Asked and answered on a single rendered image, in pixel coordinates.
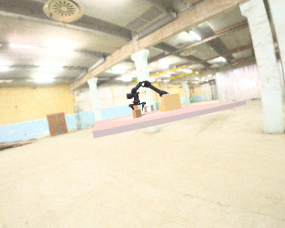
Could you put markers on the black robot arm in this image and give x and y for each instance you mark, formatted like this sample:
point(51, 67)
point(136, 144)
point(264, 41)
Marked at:
point(135, 94)

